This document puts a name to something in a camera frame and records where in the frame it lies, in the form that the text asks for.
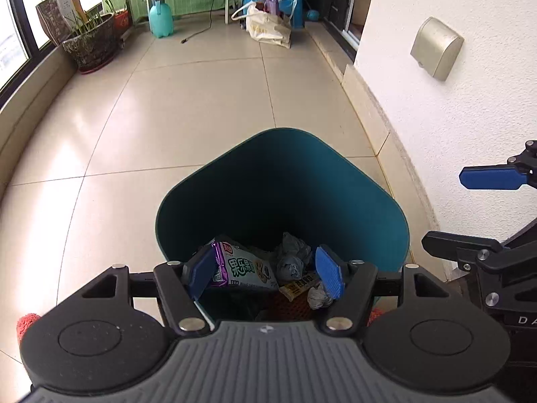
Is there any red fuzzy slipper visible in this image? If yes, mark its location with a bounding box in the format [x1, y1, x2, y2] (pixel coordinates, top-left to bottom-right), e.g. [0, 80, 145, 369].
[367, 308, 384, 326]
[15, 313, 40, 344]

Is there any black power cable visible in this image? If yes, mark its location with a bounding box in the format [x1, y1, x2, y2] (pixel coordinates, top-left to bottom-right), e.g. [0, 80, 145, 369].
[179, 0, 218, 45]

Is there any knotted white plastic bag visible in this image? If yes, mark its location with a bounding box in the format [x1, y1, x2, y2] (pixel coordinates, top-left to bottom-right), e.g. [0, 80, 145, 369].
[308, 281, 333, 310]

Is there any white tote bag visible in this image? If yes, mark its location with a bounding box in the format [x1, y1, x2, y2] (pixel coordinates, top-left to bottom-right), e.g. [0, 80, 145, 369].
[231, 1, 291, 49]

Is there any teal spray bottle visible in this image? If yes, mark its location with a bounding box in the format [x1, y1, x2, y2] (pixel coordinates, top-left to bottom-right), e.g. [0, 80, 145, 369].
[148, 0, 174, 38]

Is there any long pink snack wrapper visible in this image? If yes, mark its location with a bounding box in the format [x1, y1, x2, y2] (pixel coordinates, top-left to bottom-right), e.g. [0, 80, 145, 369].
[279, 272, 320, 302]

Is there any purple white biscuit package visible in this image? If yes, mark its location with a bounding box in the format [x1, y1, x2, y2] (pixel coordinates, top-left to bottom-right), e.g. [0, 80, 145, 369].
[209, 241, 279, 291]

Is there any leaning cardboard book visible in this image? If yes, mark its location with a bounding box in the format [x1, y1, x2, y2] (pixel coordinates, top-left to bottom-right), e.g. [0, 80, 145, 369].
[36, 0, 88, 46]

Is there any teal plastic trash bin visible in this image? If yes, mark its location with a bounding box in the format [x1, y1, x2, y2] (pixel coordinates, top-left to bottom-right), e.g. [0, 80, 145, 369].
[154, 126, 411, 324]

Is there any beige wall socket cover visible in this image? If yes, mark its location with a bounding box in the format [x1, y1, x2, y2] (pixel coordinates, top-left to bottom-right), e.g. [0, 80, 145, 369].
[410, 16, 464, 82]

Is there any dark ceramic plant pot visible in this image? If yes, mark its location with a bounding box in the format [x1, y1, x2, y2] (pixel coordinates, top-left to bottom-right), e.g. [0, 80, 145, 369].
[62, 13, 118, 74]

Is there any small red flower pot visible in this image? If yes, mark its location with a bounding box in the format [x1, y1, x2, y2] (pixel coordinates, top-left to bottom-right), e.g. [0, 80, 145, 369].
[114, 8, 131, 37]

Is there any small blue ball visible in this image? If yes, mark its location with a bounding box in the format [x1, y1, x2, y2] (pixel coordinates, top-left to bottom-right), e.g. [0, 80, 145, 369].
[305, 9, 321, 22]

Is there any grey plastic bag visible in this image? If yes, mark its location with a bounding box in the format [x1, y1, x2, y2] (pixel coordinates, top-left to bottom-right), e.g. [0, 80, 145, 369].
[276, 232, 312, 282]

